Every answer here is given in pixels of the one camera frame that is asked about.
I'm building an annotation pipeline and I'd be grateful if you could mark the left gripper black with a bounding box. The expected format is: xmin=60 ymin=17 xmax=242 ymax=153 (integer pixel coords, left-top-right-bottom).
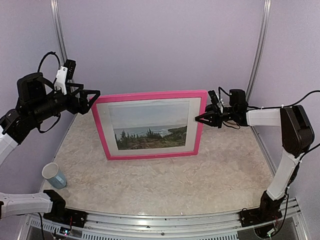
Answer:
xmin=30 ymin=82 xmax=100 ymax=124

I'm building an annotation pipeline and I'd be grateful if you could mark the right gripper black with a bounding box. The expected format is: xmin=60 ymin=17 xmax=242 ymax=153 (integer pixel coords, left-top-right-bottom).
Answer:
xmin=194 ymin=103 xmax=237 ymax=128

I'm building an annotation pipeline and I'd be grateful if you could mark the white mat board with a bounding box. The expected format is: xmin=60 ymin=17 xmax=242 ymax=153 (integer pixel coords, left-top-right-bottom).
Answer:
xmin=96 ymin=96 xmax=202 ymax=157

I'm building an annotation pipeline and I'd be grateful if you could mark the landscape photo print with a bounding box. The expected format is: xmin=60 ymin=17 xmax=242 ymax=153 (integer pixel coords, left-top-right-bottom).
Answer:
xmin=109 ymin=99 xmax=190 ymax=151

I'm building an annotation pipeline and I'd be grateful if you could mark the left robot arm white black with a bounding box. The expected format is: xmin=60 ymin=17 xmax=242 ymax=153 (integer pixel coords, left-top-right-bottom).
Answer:
xmin=0 ymin=72 xmax=101 ymax=223

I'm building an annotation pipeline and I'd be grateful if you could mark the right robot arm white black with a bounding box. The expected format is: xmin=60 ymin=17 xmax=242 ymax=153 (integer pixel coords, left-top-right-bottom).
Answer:
xmin=195 ymin=88 xmax=315 ymax=222

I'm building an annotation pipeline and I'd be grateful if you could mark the light blue mug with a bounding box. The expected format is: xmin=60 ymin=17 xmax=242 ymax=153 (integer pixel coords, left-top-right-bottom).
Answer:
xmin=41 ymin=162 xmax=67 ymax=190

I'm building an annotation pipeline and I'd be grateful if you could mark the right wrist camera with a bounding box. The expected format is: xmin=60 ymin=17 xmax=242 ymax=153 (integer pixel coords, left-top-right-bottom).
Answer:
xmin=208 ymin=90 xmax=223 ymax=112

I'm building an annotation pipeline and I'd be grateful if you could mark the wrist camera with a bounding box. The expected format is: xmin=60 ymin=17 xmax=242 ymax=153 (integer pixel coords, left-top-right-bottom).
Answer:
xmin=208 ymin=90 xmax=223 ymax=112
xmin=53 ymin=59 xmax=76 ymax=95

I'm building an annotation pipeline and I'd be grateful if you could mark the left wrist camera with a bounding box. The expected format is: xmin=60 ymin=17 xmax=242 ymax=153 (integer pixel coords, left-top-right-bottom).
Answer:
xmin=53 ymin=59 xmax=76 ymax=95

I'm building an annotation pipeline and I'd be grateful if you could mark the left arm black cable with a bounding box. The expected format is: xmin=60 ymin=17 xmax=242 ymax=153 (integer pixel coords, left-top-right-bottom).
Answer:
xmin=36 ymin=51 xmax=62 ymax=86

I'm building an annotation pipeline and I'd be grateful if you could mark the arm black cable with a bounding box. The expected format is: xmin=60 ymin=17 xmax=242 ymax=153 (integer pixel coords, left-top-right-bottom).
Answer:
xmin=292 ymin=90 xmax=320 ymax=156
xmin=36 ymin=51 xmax=62 ymax=86

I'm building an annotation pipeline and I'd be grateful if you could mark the left aluminium post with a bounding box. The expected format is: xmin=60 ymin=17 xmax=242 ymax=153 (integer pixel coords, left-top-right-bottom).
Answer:
xmin=49 ymin=0 xmax=83 ymax=109

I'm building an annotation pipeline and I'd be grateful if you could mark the aluminium post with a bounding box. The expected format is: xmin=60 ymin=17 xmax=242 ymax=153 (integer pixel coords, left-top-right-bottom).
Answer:
xmin=243 ymin=0 xmax=272 ymax=103
xmin=49 ymin=0 xmax=83 ymax=109

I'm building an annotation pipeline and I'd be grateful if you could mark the front aluminium rail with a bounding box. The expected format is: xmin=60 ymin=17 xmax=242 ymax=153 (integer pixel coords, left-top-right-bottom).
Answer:
xmin=17 ymin=197 xmax=308 ymax=240

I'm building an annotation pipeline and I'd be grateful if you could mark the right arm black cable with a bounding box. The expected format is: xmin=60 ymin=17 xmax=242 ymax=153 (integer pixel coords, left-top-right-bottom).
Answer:
xmin=292 ymin=90 xmax=320 ymax=156

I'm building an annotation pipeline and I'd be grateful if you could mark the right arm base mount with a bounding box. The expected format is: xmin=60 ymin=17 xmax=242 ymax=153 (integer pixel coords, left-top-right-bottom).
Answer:
xmin=239 ymin=191 xmax=285 ymax=227

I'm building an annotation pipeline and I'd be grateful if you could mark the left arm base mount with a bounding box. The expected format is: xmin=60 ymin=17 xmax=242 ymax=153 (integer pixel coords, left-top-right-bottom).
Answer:
xmin=43 ymin=189 xmax=88 ymax=228

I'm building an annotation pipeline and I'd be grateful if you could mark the right aluminium post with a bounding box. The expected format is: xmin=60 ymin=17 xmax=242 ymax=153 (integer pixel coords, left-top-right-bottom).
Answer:
xmin=243 ymin=0 xmax=272 ymax=103

